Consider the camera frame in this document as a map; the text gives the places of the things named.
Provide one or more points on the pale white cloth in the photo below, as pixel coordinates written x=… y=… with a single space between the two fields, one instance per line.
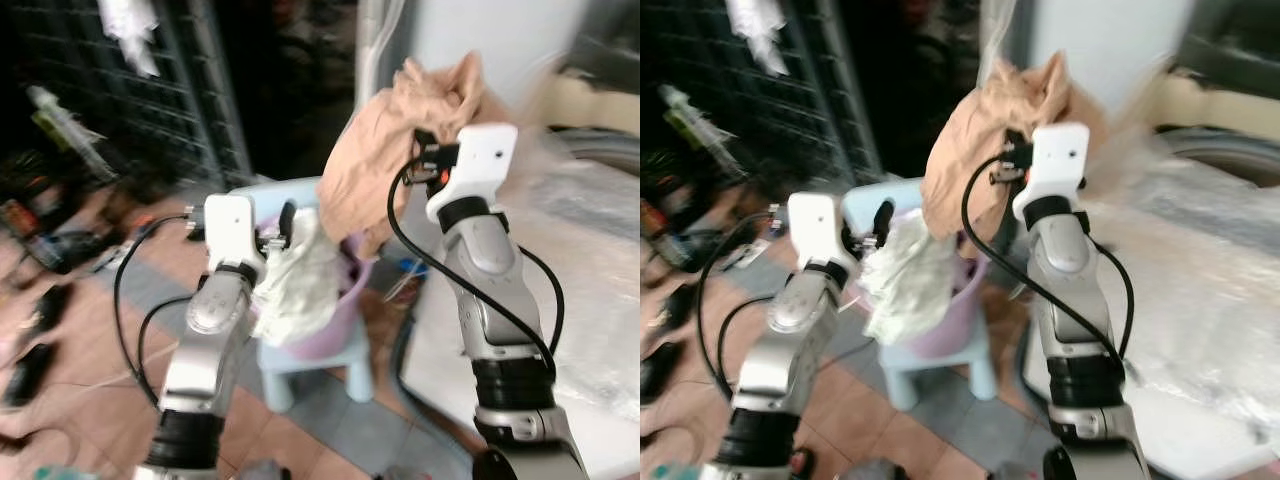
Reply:
x=295 y=290
x=910 y=285

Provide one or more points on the peach cloth garment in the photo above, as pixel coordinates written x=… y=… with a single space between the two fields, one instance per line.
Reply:
x=965 y=130
x=375 y=150

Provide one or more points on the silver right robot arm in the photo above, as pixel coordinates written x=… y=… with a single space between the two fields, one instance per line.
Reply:
x=490 y=300
x=1075 y=300

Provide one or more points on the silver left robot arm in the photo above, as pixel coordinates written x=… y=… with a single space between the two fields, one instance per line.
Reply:
x=790 y=340
x=200 y=350

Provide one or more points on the white washing machine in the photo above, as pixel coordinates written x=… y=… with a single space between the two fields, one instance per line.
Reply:
x=1200 y=300
x=590 y=290

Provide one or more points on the purple plastic basin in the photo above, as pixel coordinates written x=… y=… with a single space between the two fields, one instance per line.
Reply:
x=960 y=310
x=345 y=310

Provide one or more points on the black metal grid gate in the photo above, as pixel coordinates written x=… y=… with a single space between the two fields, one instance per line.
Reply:
x=170 y=90
x=830 y=90

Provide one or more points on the light blue plastic stool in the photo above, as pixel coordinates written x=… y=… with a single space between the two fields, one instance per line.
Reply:
x=350 y=375
x=975 y=375

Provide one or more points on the clear plastic bottle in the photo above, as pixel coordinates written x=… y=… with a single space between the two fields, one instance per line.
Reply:
x=695 y=118
x=65 y=120

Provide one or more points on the white hanging plastic bag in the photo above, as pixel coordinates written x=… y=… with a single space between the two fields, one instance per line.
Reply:
x=130 y=30
x=760 y=30

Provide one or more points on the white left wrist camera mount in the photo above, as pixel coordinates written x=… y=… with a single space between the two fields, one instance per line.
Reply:
x=815 y=230
x=232 y=230

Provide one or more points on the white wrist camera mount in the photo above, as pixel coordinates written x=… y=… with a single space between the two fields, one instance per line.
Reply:
x=480 y=160
x=815 y=230
x=232 y=230
x=1060 y=160

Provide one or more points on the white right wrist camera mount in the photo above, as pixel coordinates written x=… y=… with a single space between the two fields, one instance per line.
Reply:
x=480 y=160
x=1060 y=160

